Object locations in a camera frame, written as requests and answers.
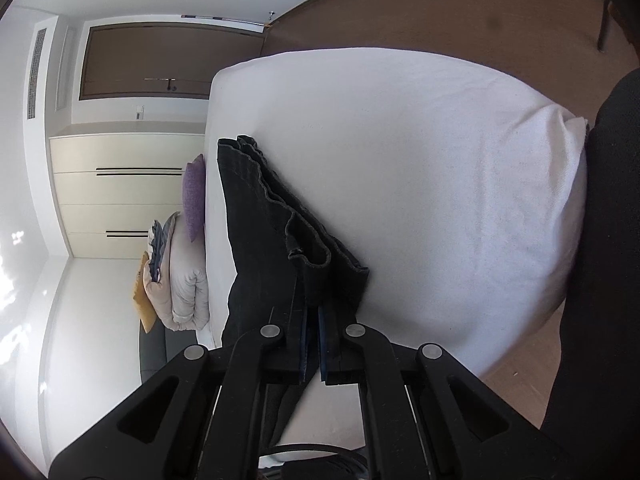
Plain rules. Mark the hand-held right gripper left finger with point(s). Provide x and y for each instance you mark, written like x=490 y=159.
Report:
x=306 y=355

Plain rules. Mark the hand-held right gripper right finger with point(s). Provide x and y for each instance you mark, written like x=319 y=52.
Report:
x=327 y=355

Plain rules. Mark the black pants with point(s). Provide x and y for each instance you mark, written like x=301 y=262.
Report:
x=260 y=240

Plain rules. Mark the folded beige duvet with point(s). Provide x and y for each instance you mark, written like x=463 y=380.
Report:
x=185 y=285

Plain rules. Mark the grey upholstered headboard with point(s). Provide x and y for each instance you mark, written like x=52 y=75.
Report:
x=152 y=355

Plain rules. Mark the yellow pillow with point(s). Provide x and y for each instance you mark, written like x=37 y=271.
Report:
x=142 y=300

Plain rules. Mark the folded blue cloth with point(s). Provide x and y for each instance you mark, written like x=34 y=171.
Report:
x=158 y=250

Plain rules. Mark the purple pillow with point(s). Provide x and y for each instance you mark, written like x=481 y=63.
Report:
x=194 y=200

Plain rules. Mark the bed with white sheet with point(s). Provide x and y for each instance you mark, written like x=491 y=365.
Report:
x=425 y=185

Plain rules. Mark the cream wardrobe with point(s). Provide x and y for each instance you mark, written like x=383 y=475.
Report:
x=125 y=190

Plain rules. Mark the person's dark clothing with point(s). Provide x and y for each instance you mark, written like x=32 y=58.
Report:
x=605 y=260

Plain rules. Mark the brown wooden door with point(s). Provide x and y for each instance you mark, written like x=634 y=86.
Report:
x=150 y=55

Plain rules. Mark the blue and white pole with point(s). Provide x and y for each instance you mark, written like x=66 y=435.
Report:
x=225 y=19

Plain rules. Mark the air vent grille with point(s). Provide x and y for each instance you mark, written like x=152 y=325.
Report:
x=36 y=75

